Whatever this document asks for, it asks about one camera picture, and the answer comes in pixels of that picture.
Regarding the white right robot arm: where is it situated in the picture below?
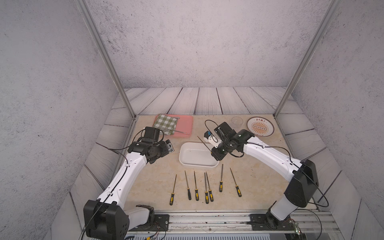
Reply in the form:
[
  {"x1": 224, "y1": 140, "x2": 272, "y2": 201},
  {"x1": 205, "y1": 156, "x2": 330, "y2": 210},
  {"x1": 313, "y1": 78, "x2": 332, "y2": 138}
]
[{"x1": 204, "y1": 129, "x2": 319, "y2": 223}]

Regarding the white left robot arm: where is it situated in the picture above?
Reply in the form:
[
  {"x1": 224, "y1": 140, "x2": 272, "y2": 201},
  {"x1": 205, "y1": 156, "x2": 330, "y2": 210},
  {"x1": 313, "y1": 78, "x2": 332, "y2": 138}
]
[{"x1": 84, "y1": 140, "x2": 174, "y2": 240}]

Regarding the white storage box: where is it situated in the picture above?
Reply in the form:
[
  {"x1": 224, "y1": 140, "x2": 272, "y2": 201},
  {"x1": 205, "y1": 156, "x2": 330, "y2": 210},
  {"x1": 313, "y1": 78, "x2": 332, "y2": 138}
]
[{"x1": 179, "y1": 142, "x2": 219, "y2": 170}]

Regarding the metal utensil on tray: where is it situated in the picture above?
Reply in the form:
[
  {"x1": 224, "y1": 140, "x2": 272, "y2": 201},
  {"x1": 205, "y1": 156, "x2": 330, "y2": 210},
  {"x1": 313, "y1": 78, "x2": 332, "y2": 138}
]
[{"x1": 174, "y1": 130, "x2": 191, "y2": 135}]

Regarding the green checkered cloth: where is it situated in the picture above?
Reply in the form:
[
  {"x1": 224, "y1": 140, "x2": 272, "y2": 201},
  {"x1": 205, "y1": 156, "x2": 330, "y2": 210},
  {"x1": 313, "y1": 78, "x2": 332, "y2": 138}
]
[{"x1": 153, "y1": 114, "x2": 179, "y2": 136}]

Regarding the clear plastic cup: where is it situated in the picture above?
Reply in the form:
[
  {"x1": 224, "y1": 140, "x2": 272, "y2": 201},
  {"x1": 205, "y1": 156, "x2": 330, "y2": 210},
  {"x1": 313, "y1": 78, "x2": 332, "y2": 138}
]
[{"x1": 231, "y1": 117, "x2": 244, "y2": 131}]

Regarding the pink tray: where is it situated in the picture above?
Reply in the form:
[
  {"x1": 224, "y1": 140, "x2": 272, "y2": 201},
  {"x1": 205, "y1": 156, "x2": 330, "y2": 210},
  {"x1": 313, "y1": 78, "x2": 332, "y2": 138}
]
[{"x1": 166, "y1": 115, "x2": 194, "y2": 138}]

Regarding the orange patterned plate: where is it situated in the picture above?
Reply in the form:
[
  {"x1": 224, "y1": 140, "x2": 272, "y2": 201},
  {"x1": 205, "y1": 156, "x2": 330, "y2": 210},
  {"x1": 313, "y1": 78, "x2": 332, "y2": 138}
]
[{"x1": 247, "y1": 117, "x2": 275, "y2": 137}]

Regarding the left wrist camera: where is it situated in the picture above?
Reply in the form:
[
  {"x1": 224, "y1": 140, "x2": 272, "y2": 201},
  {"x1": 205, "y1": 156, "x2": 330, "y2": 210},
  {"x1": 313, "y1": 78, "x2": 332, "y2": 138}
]
[{"x1": 142, "y1": 127, "x2": 164, "y2": 144}]

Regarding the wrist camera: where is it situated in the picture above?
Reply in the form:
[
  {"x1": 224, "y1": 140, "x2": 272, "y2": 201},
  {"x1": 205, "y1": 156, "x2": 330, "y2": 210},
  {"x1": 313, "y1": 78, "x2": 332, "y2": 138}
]
[
  {"x1": 142, "y1": 127, "x2": 164, "y2": 144},
  {"x1": 204, "y1": 122, "x2": 236, "y2": 148}
]

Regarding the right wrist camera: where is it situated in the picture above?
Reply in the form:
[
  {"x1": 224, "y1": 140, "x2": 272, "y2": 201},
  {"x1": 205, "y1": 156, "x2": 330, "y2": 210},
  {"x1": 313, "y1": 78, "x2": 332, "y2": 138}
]
[{"x1": 204, "y1": 122, "x2": 236, "y2": 148}]

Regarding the file tool black handle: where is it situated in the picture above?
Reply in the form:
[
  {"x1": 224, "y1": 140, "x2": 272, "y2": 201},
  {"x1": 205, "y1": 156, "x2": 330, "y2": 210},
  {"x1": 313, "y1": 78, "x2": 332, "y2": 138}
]
[{"x1": 185, "y1": 171, "x2": 192, "y2": 200}]

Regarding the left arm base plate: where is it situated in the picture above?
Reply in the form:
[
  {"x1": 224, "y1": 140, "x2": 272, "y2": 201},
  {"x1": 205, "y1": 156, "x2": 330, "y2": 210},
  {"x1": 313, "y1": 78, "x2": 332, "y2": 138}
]
[{"x1": 125, "y1": 205, "x2": 170, "y2": 232}]

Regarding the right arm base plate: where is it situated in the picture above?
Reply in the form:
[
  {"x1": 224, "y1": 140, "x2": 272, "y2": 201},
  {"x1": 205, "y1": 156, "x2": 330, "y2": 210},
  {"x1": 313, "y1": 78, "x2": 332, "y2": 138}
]
[{"x1": 245, "y1": 212, "x2": 295, "y2": 231}]

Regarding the aluminium mounting rail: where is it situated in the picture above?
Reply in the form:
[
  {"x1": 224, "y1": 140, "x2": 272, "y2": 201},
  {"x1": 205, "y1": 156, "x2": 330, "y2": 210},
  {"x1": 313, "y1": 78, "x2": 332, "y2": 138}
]
[{"x1": 79, "y1": 211, "x2": 343, "y2": 240}]

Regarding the left aluminium frame post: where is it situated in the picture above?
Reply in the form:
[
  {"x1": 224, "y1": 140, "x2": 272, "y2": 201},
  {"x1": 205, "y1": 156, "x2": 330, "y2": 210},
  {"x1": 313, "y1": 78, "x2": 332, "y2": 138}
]
[{"x1": 75, "y1": 0, "x2": 136, "y2": 118}]

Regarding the aluminium frame post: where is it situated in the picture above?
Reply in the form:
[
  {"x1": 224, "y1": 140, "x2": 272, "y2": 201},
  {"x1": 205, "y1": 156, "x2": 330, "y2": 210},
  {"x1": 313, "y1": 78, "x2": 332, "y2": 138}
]
[
  {"x1": 75, "y1": 0, "x2": 136, "y2": 118},
  {"x1": 273, "y1": 0, "x2": 341, "y2": 119}
]

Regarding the right aluminium frame post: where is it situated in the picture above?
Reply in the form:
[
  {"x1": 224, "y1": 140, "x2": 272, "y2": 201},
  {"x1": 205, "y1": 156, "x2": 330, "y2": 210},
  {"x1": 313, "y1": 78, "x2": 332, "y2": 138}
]
[{"x1": 273, "y1": 0, "x2": 341, "y2": 119}]

